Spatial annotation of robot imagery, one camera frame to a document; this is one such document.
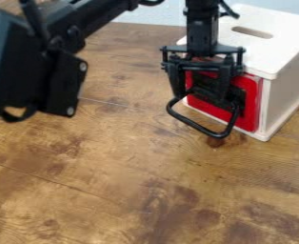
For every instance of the black metal drawer handle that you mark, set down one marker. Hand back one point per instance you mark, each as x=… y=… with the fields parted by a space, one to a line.
x=233 y=104

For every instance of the white wooden box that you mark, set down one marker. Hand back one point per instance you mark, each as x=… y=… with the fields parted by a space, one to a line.
x=269 y=34

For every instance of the red drawer front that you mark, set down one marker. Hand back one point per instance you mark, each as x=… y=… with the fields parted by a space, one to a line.
x=245 y=91

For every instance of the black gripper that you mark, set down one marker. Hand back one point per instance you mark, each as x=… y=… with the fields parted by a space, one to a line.
x=202 y=46

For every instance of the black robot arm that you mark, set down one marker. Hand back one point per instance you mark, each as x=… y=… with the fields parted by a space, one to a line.
x=42 y=73

